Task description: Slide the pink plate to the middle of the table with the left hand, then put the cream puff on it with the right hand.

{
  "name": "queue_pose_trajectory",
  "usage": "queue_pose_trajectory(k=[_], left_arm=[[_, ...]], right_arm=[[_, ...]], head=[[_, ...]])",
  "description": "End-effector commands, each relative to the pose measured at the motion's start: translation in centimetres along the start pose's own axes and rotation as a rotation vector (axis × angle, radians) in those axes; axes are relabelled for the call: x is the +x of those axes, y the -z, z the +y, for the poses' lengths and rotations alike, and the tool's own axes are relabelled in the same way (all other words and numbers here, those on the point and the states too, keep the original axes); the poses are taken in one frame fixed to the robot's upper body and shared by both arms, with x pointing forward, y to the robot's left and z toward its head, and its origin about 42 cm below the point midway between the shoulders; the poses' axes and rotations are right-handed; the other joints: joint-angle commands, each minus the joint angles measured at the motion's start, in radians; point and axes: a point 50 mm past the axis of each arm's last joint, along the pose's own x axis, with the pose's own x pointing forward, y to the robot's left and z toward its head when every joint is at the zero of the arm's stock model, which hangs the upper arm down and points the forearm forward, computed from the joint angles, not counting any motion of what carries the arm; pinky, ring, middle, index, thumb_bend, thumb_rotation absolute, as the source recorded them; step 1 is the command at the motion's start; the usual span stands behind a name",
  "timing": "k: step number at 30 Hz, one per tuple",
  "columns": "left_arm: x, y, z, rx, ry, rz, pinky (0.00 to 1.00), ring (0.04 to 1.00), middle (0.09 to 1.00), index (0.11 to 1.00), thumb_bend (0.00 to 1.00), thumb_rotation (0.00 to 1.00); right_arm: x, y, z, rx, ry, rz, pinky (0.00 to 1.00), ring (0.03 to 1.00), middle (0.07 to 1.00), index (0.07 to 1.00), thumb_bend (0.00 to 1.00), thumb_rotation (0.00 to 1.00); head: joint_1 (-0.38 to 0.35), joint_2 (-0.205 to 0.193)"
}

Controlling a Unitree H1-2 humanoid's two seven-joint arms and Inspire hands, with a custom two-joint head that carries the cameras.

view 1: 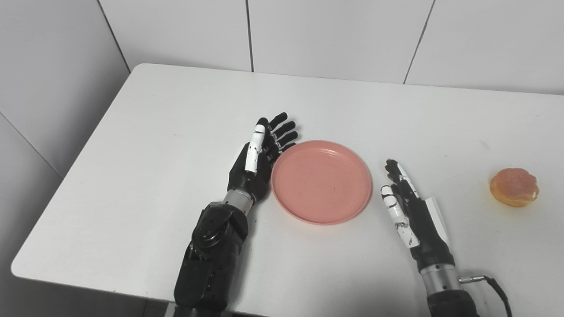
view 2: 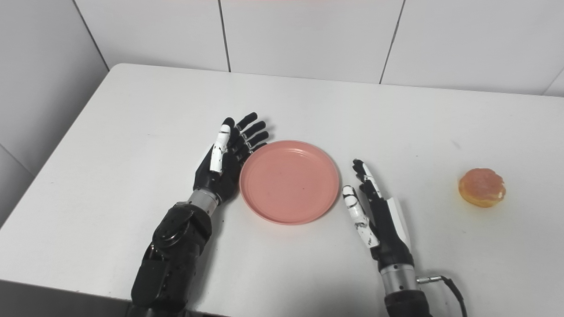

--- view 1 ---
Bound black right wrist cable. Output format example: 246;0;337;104
458;275;514;317

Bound orange cream puff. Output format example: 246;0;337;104
490;168;540;208

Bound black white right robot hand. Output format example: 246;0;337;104
381;159;455;261

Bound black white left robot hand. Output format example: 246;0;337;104
227;112;299;204

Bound pink round plate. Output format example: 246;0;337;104
271;140;373;226

